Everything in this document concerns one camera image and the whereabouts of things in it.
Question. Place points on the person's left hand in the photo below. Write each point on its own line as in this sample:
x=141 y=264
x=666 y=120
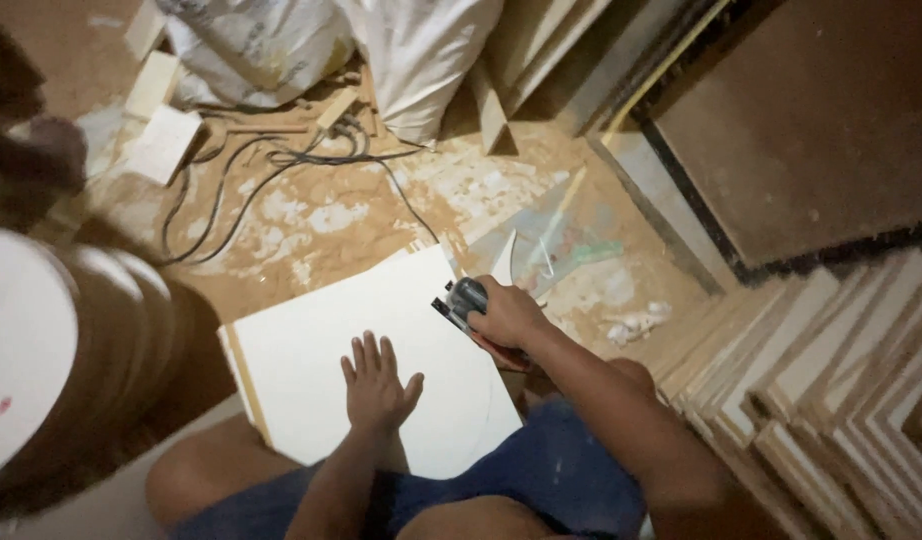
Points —
x=376 y=394

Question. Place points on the person's right hand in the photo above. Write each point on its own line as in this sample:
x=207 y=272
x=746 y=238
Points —
x=510 y=315

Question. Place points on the person's right fingers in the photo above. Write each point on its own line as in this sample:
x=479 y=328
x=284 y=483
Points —
x=482 y=285

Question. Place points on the grey electric jigsaw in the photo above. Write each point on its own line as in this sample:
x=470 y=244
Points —
x=465 y=307

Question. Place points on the white laminated board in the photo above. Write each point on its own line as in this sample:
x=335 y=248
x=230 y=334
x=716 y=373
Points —
x=356 y=367

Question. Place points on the clear plastic sheet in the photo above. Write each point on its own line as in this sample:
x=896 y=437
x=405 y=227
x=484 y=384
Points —
x=551 y=236

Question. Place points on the crumpled white paper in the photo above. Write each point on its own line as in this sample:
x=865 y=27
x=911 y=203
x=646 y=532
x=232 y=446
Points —
x=635 y=322

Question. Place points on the blue shorts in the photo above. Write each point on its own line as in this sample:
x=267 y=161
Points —
x=521 y=480

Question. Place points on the leaning wood planks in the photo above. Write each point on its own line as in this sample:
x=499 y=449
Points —
x=528 y=67

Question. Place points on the narrow wood stick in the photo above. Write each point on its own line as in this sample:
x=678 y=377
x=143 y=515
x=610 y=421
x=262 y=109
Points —
x=338 y=107

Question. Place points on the white woven sack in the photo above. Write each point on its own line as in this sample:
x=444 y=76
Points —
x=420 y=60
x=255 y=45

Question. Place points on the brown board panel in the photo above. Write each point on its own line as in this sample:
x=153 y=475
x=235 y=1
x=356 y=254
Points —
x=791 y=127

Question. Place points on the square white wood offcut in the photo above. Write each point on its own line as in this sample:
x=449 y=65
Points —
x=163 y=144

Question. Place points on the stack of white-edged wood boards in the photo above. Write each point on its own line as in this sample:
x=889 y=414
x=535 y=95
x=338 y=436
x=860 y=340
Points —
x=821 y=397

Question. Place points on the small white wood offcut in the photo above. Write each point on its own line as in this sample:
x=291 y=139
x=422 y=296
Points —
x=153 y=84

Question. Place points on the stack of round white boards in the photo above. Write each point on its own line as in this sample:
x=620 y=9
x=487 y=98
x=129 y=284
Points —
x=63 y=352

